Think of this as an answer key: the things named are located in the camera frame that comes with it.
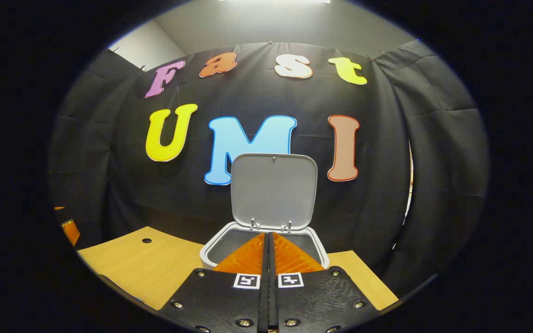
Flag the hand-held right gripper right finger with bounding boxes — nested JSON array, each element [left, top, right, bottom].
[[269, 233, 380, 333]]

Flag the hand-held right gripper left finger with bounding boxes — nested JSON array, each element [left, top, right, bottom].
[[158, 233, 271, 333]]

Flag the white desktop garbage bin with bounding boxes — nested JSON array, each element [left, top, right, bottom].
[[200, 153, 330, 271]]

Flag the wooden desktop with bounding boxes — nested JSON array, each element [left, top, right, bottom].
[[78, 227, 399, 310]]

